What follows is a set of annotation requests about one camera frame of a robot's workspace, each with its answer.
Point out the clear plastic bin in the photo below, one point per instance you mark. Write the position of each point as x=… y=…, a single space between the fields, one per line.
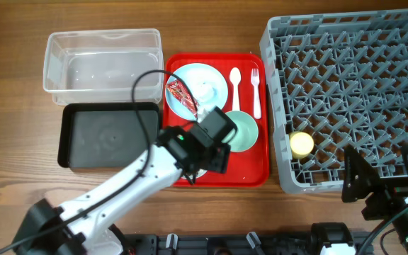
x=97 y=66

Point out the white plastic spoon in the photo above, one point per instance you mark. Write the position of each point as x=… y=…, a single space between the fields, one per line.
x=235 y=78

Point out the yellow plastic cup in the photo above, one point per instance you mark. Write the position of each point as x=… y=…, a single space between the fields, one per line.
x=301 y=144

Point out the white plastic fork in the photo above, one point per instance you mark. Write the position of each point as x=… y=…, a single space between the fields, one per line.
x=255 y=81

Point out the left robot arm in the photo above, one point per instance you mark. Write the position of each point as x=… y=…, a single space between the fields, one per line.
x=81 y=225

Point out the small light blue bowl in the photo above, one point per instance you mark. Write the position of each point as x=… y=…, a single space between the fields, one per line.
x=198 y=174

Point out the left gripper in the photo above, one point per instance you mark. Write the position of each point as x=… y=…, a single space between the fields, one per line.
x=219 y=158

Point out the large light blue plate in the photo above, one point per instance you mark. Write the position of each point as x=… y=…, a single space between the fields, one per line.
x=194 y=73

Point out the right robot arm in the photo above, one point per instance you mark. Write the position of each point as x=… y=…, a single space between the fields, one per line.
x=399 y=221

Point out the red snack wrapper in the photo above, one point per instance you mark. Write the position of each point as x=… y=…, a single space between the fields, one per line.
x=180 y=92

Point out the white napkin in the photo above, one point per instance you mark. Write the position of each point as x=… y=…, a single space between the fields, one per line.
x=204 y=91

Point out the red serving tray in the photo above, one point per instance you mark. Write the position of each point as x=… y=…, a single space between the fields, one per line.
x=245 y=169

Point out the mint green bowl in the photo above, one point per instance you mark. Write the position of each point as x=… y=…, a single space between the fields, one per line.
x=247 y=131

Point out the black plastic tray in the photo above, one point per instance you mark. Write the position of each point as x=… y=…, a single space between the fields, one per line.
x=106 y=135

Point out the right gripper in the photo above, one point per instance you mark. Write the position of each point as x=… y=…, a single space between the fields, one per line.
x=390 y=193

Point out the grey dishwasher rack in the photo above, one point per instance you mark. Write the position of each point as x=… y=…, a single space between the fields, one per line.
x=343 y=79

